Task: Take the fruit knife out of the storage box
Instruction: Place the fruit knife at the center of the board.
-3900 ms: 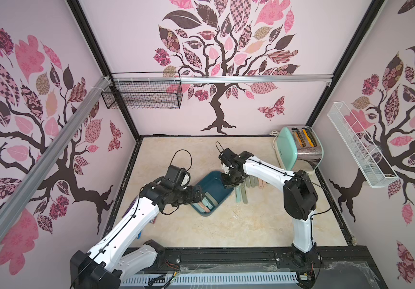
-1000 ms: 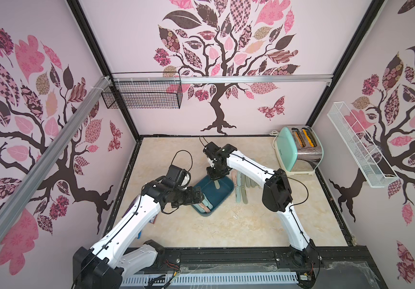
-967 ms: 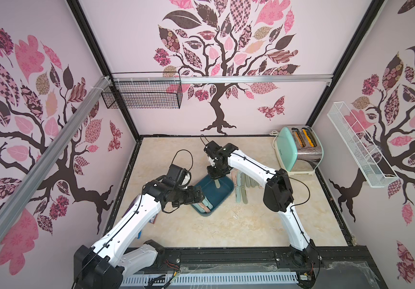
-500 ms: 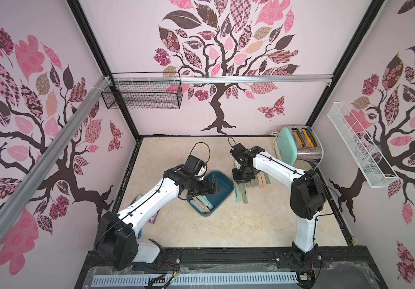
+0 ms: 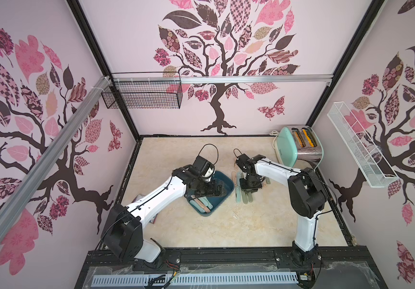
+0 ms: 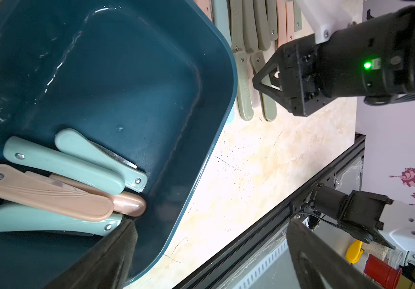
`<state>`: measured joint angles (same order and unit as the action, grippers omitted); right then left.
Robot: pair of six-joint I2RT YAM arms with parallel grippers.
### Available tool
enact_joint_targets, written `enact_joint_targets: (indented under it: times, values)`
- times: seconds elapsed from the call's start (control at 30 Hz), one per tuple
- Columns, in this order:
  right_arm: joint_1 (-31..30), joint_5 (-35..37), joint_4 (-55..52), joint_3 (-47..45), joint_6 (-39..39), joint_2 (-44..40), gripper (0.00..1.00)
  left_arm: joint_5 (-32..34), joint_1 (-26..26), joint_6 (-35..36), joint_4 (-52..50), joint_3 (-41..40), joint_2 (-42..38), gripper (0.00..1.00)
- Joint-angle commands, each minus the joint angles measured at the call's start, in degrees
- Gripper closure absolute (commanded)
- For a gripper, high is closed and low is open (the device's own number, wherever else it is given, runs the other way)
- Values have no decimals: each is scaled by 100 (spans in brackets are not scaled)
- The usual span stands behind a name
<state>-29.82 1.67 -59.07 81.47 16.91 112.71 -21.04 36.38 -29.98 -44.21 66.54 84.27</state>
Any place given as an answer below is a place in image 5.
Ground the white wire shelf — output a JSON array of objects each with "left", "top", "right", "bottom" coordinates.
[{"left": 327, "top": 102, "right": 400, "bottom": 188}]

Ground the purple snack packet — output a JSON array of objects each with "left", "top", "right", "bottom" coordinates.
[{"left": 129, "top": 195, "right": 161, "bottom": 227}]

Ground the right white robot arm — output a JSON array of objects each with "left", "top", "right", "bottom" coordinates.
[{"left": 236, "top": 154, "right": 328, "bottom": 259}]

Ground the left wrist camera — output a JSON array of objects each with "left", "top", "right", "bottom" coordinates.
[{"left": 192, "top": 155, "right": 215, "bottom": 181}]

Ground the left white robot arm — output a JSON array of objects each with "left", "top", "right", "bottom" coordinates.
[{"left": 101, "top": 167, "right": 234, "bottom": 263}]

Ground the white slotted cable duct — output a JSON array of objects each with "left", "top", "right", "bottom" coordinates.
[{"left": 91, "top": 272, "right": 299, "bottom": 289}]

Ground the long pink fruit knife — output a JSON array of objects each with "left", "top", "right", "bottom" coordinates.
[{"left": 189, "top": 195, "right": 213, "bottom": 214}]

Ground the short pink fruit knife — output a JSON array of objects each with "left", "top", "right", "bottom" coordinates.
[{"left": 231, "top": 172, "right": 237, "bottom": 185}]

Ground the pale mint fruit knife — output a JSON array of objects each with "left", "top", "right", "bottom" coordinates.
[{"left": 235, "top": 171, "right": 241, "bottom": 203}]

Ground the pale olive fruit knife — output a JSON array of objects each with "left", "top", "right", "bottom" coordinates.
[{"left": 241, "top": 191, "right": 254, "bottom": 204}]

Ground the teal plastic storage box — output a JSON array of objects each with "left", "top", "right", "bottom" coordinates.
[{"left": 185, "top": 171, "right": 235, "bottom": 217}]

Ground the black wire basket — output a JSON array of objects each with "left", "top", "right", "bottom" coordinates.
[{"left": 101, "top": 71, "right": 183, "bottom": 109}]

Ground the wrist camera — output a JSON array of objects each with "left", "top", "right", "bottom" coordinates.
[
  {"left": 236, "top": 154, "right": 254, "bottom": 173},
  {"left": 192, "top": 155, "right": 215, "bottom": 181}
]

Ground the mint green toaster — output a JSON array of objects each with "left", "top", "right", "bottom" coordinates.
[{"left": 273, "top": 125, "right": 324, "bottom": 169}]

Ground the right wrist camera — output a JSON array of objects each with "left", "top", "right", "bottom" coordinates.
[{"left": 236, "top": 154, "right": 254, "bottom": 173}]

